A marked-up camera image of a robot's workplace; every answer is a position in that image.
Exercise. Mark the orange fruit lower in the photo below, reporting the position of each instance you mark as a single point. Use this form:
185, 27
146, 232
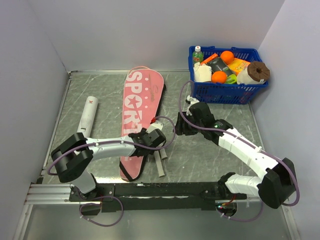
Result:
219, 77

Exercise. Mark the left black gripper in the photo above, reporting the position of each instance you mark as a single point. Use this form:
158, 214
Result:
143, 132

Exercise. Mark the orange thin box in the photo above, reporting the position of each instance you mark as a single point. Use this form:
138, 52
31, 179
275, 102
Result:
210, 58

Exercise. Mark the green drink bottle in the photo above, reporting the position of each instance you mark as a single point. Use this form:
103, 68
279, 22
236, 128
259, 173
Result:
197, 55

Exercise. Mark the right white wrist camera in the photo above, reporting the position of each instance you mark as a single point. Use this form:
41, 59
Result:
191, 100

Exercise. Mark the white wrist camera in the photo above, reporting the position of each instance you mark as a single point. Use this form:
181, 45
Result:
155, 124
191, 100

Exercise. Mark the blue plastic basket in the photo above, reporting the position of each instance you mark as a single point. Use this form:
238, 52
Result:
211, 93

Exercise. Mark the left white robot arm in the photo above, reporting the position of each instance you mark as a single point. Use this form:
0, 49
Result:
71, 158

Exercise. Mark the orange fruit upper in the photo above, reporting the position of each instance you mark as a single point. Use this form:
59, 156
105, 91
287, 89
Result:
227, 57

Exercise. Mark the pink racket cover bag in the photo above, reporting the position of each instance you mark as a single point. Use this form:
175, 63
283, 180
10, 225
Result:
142, 97

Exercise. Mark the yellow snack box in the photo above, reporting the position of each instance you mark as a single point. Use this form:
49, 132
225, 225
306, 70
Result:
238, 65

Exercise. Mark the white carton box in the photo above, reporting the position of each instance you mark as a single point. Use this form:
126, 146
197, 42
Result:
202, 73

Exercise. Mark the green small pack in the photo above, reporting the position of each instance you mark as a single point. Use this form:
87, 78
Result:
231, 79

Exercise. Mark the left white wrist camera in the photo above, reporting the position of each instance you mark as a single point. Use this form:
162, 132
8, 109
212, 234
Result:
155, 124

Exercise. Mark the orange fruit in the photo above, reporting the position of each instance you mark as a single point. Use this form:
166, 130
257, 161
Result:
227, 57
219, 77

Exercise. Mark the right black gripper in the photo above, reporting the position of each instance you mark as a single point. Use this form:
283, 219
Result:
178, 129

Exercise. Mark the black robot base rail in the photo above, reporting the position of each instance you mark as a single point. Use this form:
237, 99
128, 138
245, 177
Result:
113, 197

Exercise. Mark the white shuttlecock tube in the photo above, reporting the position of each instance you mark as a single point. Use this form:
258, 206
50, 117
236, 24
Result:
88, 116

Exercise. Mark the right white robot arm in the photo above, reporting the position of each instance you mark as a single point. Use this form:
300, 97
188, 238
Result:
275, 180

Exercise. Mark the black product box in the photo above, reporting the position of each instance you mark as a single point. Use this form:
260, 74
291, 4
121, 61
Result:
217, 64

